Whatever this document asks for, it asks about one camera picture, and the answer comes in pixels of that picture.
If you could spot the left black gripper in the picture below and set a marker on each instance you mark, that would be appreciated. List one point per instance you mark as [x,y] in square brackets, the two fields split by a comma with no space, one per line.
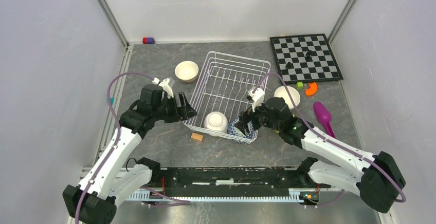
[184,112]

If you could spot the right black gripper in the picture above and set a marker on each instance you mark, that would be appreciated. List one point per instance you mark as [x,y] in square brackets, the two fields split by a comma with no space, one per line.
[244,118]

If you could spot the blue patterned bowl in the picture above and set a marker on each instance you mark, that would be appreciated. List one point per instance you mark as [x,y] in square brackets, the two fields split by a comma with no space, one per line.
[247,139]

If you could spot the plain white bowl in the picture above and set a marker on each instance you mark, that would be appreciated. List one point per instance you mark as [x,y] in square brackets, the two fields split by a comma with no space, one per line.
[215,122]

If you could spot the beige bowl with leaf motif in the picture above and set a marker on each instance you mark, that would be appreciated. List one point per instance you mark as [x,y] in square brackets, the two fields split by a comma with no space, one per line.
[187,71]

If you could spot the white bowl outside rack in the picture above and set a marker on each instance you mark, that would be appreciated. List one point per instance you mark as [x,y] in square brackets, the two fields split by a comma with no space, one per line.
[291,96]

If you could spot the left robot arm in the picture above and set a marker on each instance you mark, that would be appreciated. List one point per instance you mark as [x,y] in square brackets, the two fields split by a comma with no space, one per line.
[98,195]

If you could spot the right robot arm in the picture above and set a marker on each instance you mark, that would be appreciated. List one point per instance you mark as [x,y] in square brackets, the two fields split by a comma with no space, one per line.
[375,178]

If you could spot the small wooden block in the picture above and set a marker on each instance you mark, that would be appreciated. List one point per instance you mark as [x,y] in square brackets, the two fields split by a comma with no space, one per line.
[197,137]

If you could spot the small green cube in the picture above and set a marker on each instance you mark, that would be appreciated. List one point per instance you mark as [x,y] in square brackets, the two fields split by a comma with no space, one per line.
[299,85]

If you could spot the black chess piece lower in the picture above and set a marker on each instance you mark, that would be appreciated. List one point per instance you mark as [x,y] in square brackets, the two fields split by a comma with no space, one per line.
[289,65]

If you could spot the black chess piece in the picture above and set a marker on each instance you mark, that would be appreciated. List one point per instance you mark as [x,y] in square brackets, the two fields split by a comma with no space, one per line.
[289,65]
[309,54]

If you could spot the orange curved toy piece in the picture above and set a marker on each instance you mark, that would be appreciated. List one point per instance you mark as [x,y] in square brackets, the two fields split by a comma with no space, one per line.
[312,89]

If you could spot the purple plastic scoop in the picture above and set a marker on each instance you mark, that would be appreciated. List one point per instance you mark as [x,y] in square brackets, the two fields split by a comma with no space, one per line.
[324,118]

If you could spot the red and purple block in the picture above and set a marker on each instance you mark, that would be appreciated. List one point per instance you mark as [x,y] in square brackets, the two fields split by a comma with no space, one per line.
[148,40]

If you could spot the black and white chessboard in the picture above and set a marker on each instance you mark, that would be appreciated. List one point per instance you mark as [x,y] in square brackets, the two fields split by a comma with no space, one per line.
[320,67]

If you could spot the black chess piece upper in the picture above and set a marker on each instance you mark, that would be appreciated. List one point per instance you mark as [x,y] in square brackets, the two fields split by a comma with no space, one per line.
[309,54]

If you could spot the white wire dish rack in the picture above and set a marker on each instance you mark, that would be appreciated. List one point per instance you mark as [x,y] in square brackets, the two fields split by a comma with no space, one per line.
[223,85]

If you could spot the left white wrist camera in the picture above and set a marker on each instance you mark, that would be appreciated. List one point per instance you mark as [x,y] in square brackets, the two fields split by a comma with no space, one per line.
[166,85]

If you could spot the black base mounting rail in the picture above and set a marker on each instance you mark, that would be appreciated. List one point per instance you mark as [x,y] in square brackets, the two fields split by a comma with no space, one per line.
[231,181]

